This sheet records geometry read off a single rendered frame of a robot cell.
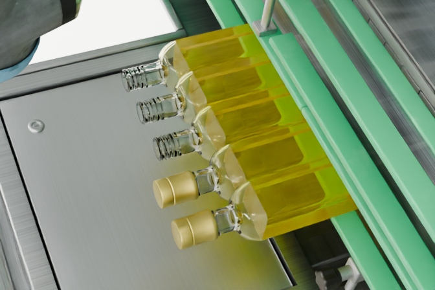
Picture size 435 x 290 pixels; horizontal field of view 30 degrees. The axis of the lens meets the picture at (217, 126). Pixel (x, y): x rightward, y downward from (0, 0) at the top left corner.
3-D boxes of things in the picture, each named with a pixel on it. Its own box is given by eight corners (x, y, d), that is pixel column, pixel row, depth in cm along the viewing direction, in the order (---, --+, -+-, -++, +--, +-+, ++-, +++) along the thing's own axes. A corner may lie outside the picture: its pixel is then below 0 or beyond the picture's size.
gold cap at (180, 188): (187, 164, 95) (151, 173, 93) (199, 184, 92) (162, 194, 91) (186, 185, 97) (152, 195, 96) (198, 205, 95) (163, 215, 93)
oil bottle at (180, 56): (292, 37, 115) (151, 71, 108) (300, 8, 111) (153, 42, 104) (310, 65, 112) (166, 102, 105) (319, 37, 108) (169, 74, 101)
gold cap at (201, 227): (211, 238, 93) (175, 250, 92) (203, 208, 93) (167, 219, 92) (221, 239, 90) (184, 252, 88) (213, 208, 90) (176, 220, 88)
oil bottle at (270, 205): (373, 163, 103) (219, 211, 96) (385, 136, 98) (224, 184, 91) (395, 199, 100) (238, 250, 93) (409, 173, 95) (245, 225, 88)
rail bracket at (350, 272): (394, 256, 105) (303, 288, 100) (410, 228, 99) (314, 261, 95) (410, 282, 103) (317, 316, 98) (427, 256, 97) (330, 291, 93)
